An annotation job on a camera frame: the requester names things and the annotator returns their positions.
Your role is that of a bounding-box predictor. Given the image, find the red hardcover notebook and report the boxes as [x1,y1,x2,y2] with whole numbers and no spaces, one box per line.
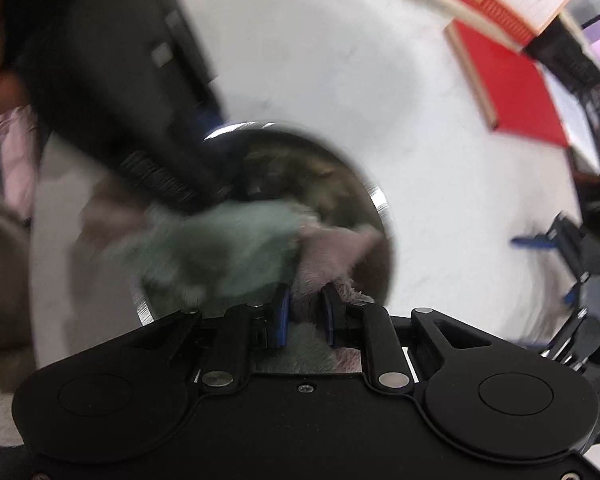
[445,22,571,148]

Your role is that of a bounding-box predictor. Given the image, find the person's body in pink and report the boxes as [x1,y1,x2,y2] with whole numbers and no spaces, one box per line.
[0,107,38,218]

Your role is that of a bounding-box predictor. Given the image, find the green and pink fluffy cloth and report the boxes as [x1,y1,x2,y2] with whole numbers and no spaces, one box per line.
[82,199,387,376]

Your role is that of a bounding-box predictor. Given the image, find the stainless steel bowl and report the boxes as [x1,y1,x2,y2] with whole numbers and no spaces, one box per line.
[135,121,396,326]

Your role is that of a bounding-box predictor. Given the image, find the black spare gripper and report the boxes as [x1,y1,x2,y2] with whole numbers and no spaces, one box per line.
[510,212,600,311]
[525,305,600,376]

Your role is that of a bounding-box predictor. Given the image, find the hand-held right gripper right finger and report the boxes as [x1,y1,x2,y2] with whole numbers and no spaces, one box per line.
[321,282,493,391]

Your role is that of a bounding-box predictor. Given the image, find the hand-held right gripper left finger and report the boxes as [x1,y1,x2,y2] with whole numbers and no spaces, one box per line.
[115,282,292,394]

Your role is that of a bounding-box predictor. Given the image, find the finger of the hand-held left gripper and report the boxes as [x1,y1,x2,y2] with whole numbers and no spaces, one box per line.
[192,102,233,144]

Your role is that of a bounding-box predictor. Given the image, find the small black printer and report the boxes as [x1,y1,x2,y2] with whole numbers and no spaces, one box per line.
[522,10,600,91]

